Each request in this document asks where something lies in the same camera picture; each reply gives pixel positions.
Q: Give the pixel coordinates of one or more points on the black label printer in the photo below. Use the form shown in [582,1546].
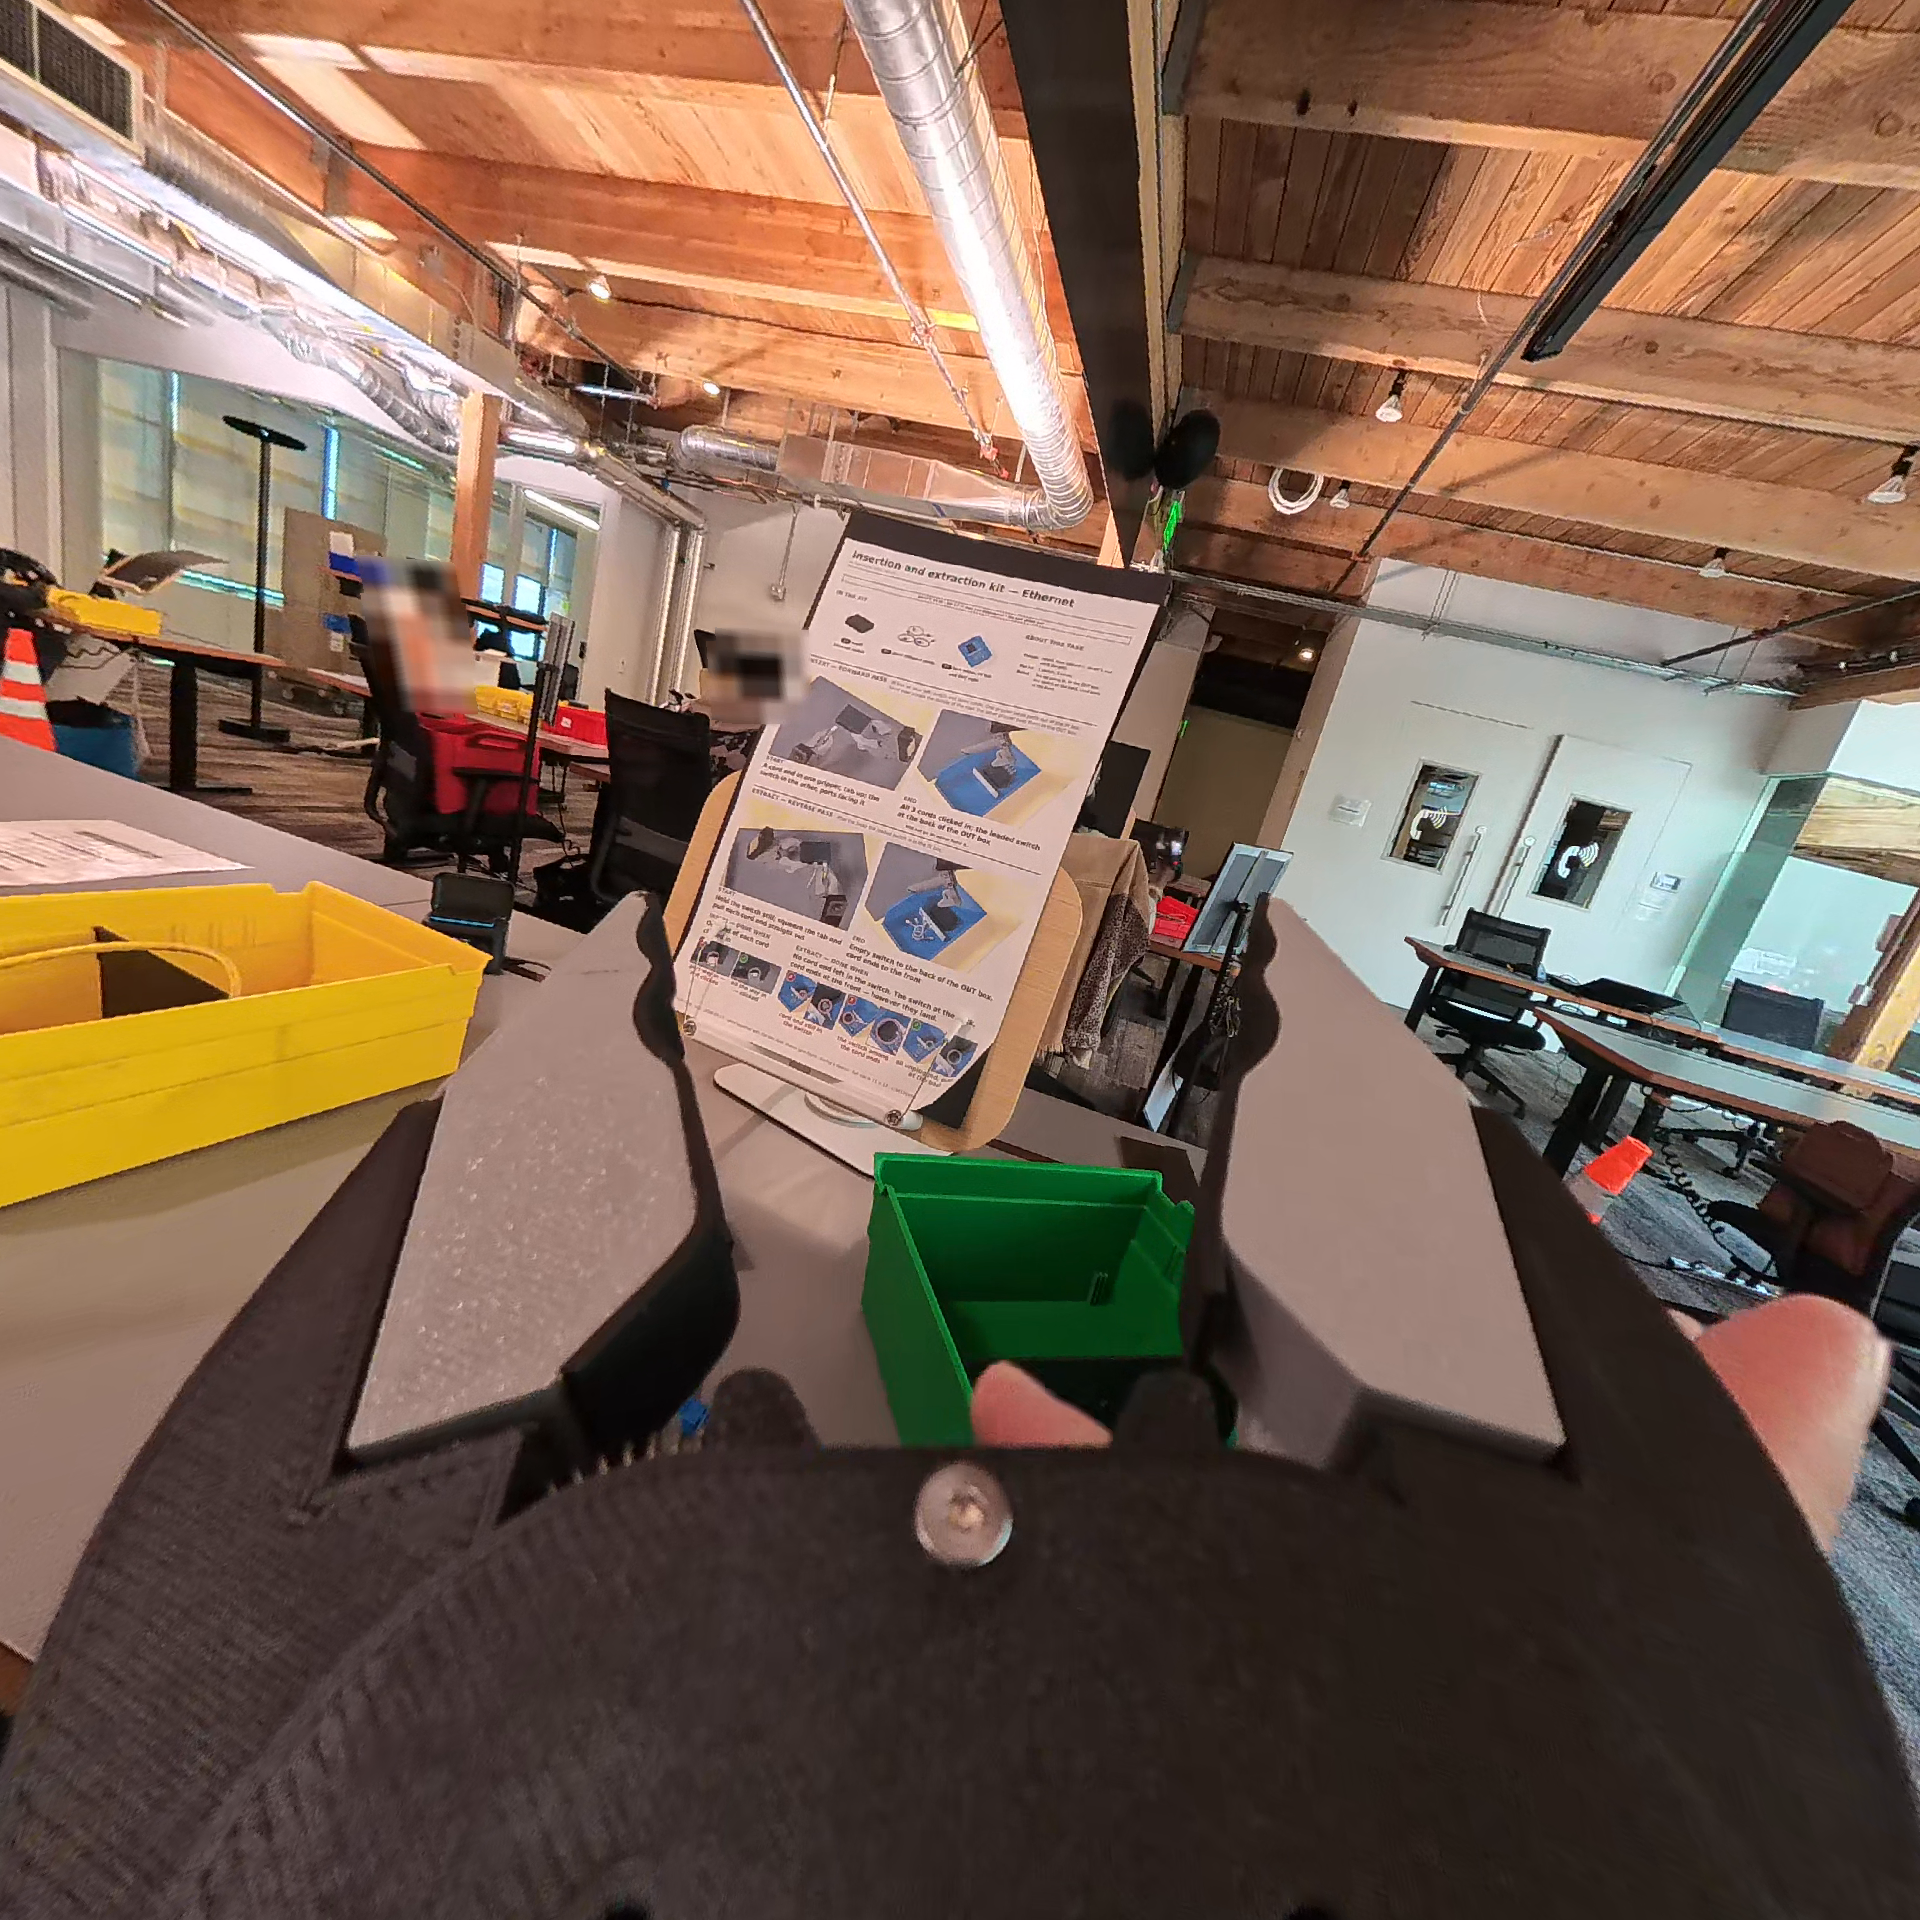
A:
[473,914]

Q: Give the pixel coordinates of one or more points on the grey panel on tripod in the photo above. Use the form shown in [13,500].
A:
[1237,901]

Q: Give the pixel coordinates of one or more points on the black round speaker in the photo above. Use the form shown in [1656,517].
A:
[1189,450]

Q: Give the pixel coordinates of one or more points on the leopard print cloth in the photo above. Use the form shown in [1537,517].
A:
[1110,945]

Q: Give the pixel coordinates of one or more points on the person's right hand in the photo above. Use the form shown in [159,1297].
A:
[1785,1410]

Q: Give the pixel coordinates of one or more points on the silver duct pipe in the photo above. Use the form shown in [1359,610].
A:
[975,224]

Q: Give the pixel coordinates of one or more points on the yellow plastic bin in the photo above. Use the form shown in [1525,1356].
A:
[224,1079]

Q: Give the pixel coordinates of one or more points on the black office chair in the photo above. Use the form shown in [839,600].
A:
[652,796]
[436,779]
[1494,973]

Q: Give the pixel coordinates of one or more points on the striped orange traffic cone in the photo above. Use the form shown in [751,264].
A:
[23,698]

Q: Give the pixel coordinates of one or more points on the wooden office desk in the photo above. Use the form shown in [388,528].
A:
[1725,1072]

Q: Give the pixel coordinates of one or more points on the green plastic bin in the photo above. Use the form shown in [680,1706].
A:
[930,1305]

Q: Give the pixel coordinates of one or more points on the white paper sheet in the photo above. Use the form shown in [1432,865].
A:
[106,852]

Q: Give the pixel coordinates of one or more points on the printed instruction sheet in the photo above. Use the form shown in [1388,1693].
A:
[930,779]

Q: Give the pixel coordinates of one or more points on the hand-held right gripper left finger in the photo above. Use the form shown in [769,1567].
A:
[525,1201]

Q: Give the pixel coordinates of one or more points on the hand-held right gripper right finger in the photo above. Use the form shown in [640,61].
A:
[1365,1229]

